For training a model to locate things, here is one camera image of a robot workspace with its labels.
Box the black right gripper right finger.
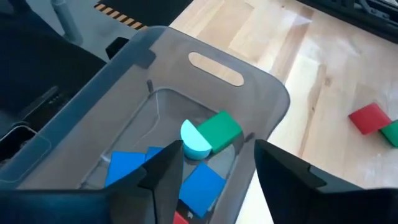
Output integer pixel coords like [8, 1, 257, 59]
[253, 139, 398, 224]

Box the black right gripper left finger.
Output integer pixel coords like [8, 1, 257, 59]
[0, 139, 185, 224]

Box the blue bowl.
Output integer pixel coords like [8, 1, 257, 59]
[104, 151, 147, 188]

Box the blue wooden block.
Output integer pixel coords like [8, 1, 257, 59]
[144, 146, 166, 163]
[178, 161, 228, 219]

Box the red wooden block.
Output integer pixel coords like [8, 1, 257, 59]
[172, 211, 189, 224]
[348, 102, 393, 136]

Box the translucent grey plastic bin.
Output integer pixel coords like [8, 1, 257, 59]
[0, 26, 292, 224]

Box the green wooden block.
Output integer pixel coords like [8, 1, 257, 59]
[381, 119, 398, 149]
[196, 110, 244, 154]

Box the light blue half-round block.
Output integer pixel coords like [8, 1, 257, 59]
[180, 119, 213, 161]

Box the dark bulky object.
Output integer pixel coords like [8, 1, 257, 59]
[0, 0, 108, 138]

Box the black mat yellow striped edge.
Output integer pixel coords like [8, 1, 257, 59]
[93, 0, 194, 31]

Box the grey metal post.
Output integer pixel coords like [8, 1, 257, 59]
[50, 0, 84, 47]

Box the black aluminium table frame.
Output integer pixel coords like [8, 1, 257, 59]
[295, 0, 398, 43]

